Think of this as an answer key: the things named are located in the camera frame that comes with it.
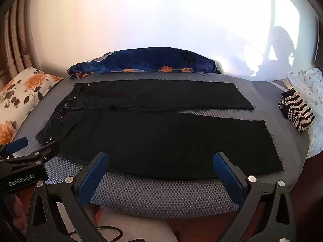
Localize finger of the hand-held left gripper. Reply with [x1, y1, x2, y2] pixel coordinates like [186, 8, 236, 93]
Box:
[0, 137, 29, 160]
[0, 141, 61, 168]

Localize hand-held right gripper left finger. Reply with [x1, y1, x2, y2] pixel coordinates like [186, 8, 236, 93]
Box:
[26, 152, 119, 242]

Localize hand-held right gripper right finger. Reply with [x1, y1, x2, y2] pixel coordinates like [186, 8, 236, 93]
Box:
[213, 152, 297, 242]

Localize black pants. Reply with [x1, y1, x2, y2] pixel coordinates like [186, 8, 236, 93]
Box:
[35, 82, 284, 180]

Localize white orange floral pillow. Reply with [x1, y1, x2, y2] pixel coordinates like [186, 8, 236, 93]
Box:
[0, 67, 64, 147]

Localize grey mesh mat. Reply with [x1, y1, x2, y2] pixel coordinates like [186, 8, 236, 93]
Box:
[13, 72, 311, 218]

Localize pale pink bed sheet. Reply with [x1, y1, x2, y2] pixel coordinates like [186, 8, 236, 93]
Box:
[94, 204, 178, 242]

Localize black white striped cloth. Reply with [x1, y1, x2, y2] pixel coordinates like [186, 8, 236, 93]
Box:
[278, 88, 316, 133]

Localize white patterned cloth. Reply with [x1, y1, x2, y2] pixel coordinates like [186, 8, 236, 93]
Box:
[288, 69, 323, 157]

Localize blue floral blanket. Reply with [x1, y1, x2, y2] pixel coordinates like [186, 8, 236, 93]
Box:
[68, 47, 222, 79]

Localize black cable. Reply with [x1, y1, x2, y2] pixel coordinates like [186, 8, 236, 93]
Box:
[67, 225, 145, 242]

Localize dark wooden frame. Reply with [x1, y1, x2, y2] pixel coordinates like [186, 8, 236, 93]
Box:
[314, 15, 323, 70]

